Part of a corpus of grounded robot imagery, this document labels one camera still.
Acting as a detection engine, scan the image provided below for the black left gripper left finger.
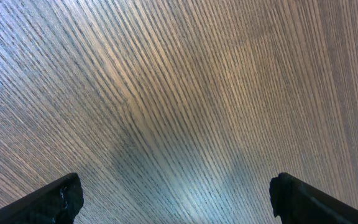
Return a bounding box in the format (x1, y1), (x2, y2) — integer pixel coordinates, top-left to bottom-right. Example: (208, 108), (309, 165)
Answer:
(0, 173), (84, 224)

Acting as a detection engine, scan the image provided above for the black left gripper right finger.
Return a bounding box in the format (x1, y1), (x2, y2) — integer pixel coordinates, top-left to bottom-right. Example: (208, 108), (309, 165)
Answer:
(269, 172), (358, 224)

